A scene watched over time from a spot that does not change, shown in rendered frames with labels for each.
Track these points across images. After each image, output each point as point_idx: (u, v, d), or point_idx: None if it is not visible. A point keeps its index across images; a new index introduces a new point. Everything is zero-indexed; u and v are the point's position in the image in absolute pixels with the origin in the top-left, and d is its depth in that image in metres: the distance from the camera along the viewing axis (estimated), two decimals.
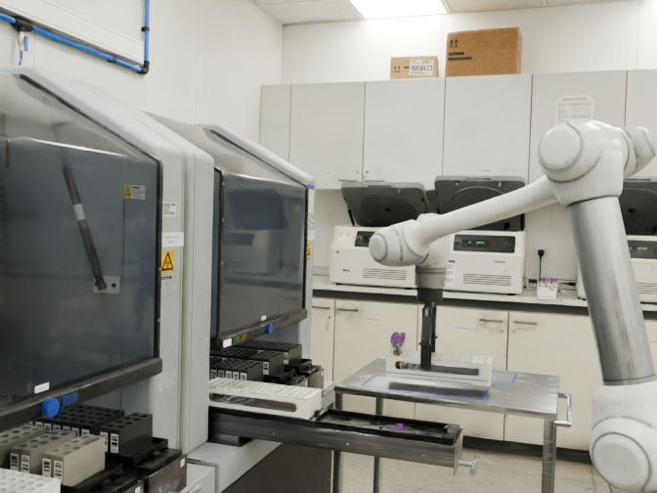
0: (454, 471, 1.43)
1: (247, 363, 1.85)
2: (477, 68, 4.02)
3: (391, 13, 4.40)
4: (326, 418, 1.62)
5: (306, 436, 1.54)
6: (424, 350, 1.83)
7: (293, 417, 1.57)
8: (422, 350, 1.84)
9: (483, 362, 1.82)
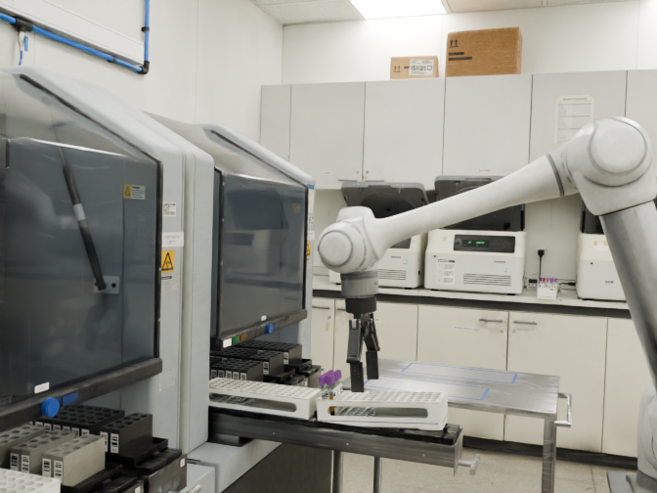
0: (454, 471, 1.43)
1: (247, 363, 1.85)
2: (477, 68, 4.02)
3: (391, 13, 4.40)
4: None
5: (306, 436, 1.54)
6: (353, 370, 1.48)
7: (293, 417, 1.57)
8: (352, 370, 1.50)
9: (431, 400, 1.48)
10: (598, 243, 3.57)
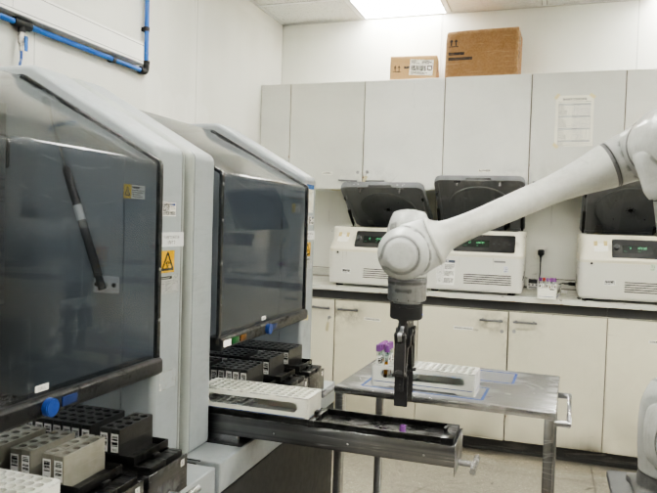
0: (454, 471, 1.43)
1: (247, 363, 1.85)
2: (477, 68, 4.02)
3: (391, 13, 4.40)
4: (326, 418, 1.62)
5: (306, 436, 1.54)
6: (408, 376, 1.55)
7: (293, 417, 1.57)
8: (410, 378, 1.54)
9: (467, 373, 1.81)
10: (598, 243, 3.57)
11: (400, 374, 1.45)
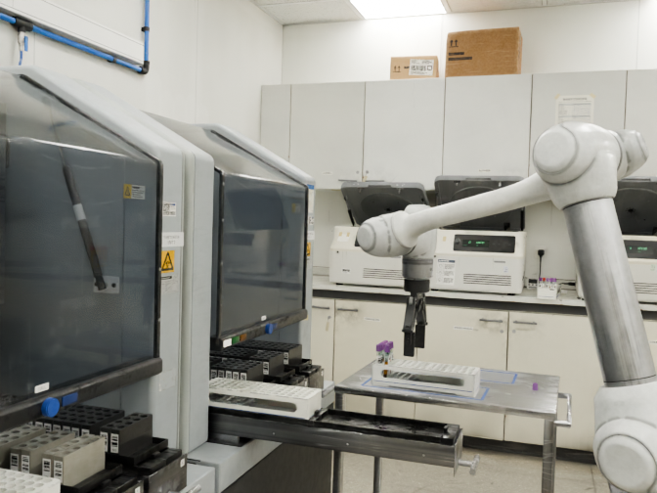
0: (454, 471, 1.43)
1: (247, 363, 1.85)
2: (477, 68, 4.02)
3: (391, 13, 4.40)
4: (326, 418, 1.62)
5: (306, 436, 1.54)
6: (407, 337, 1.82)
7: (293, 417, 1.57)
8: (406, 337, 1.83)
9: (467, 373, 1.81)
10: None
11: None
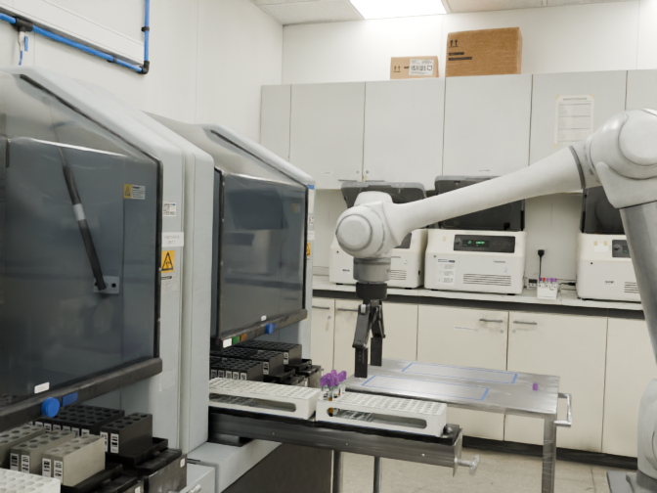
0: (453, 471, 1.43)
1: (247, 363, 1.85)
2: (477, 68, 4.02)
3: (391, 13, 4.40)
4: None
5: (306, 436, 1.54)
6: (359, 354, 1.48)
7: (293, 417, 1.57)
8: (357, 354, 1.49)
9: (431, 412, 1.48)
10: (598, 243, 3.57)
11: None
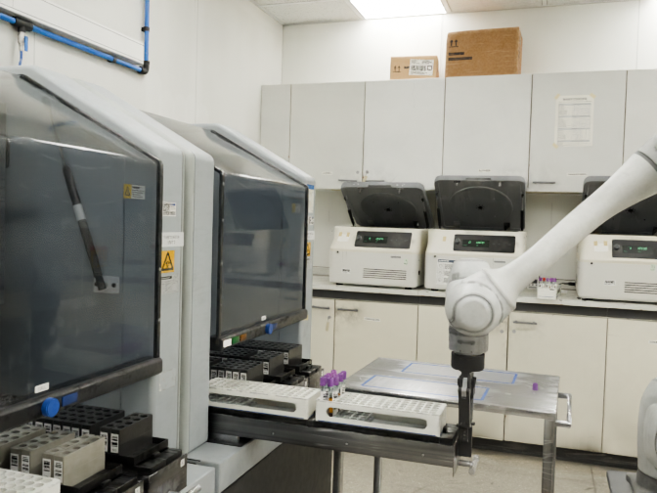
0: (453, 471, 1.43)
1: (247, 363, 1.85)
2: (477, 68, 4.02)
3: (391, 13, 4.40)
4: None
5: (305, 436, 1.54)
6: None
7: (292, 417, 1.57)
8: (469, 432, 1.50)
9: (431, 412, 1.48)
10: (598, 243, 3.57)
11: (465, 425, 1.45)
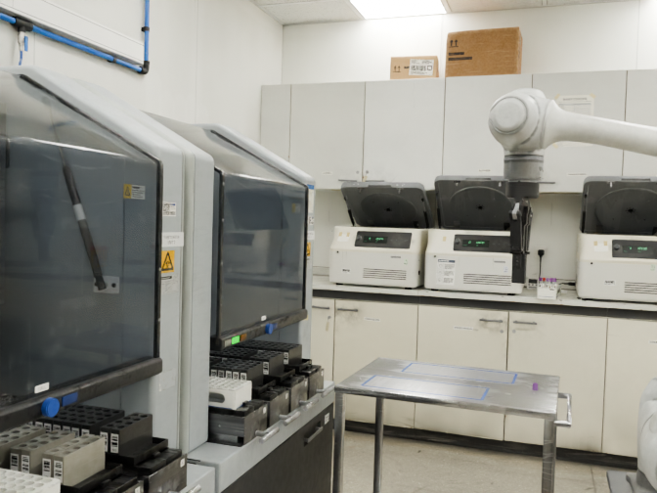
0: (243, 440, 1.59)
1: (247, 363, 1.85)
2: (477, 68, 4.02)
3: (391, 13, 4.40)
4: None
5: None
6: (516, 260, 1.52)
7: None
8: (514, 260, 1.54)
9: (230, 387, 1.65)
10: (598, 243, 3.57)
11: None
